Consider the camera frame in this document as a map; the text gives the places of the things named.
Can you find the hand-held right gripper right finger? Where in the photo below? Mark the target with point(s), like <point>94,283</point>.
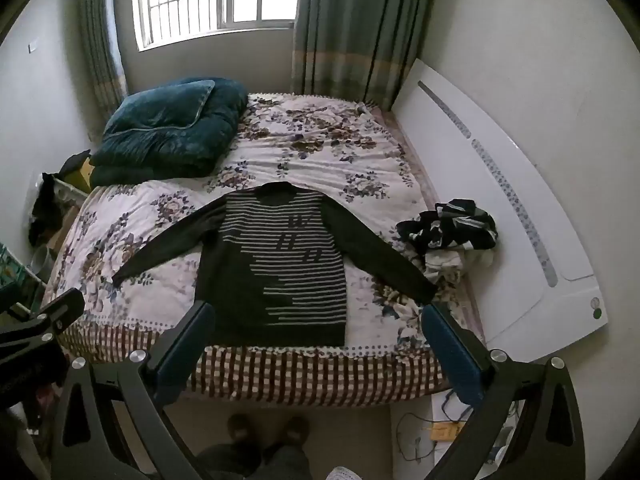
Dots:
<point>450,355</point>

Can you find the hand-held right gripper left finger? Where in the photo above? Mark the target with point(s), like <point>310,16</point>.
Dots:
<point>179,355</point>

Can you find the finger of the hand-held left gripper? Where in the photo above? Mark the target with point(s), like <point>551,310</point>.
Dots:
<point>50,315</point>

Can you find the dark striped sweater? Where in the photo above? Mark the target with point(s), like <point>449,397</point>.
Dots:
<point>280,270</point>

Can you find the black and white clothes pile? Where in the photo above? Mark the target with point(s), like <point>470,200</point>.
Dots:
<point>450,225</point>

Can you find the person's right hand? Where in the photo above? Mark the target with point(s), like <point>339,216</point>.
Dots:
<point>342,475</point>

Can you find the grey bucket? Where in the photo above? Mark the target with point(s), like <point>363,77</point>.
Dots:
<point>42,262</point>

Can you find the green crate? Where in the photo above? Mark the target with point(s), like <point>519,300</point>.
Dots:
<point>15,275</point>

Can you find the small yellow box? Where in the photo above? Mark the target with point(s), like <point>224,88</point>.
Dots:
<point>446,431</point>

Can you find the white crumpled cloth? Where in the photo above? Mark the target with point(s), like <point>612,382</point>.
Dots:
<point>445,262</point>

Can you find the dark slipper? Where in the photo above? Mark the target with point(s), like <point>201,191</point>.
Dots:
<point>295,432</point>
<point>244,432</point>

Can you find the yellow cardboard box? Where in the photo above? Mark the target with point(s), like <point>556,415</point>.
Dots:
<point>80,177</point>

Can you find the person's right leg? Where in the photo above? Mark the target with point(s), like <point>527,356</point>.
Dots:
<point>287,465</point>

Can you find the white headboard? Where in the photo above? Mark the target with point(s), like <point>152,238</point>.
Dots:
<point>475,185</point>

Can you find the dark round object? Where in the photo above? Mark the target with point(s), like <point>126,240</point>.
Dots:
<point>165,130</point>

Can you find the bed with floral sheet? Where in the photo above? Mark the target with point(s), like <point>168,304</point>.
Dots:
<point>320,140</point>

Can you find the narrow grey-green curtain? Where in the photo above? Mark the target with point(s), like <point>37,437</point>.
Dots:
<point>97,45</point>

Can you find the wide grey-green curtain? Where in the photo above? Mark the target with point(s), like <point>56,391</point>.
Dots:
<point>350,25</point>

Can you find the barred window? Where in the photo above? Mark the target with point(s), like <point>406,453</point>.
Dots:
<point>210,0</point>

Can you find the white wall switch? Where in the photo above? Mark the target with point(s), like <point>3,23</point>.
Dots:
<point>32,46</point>

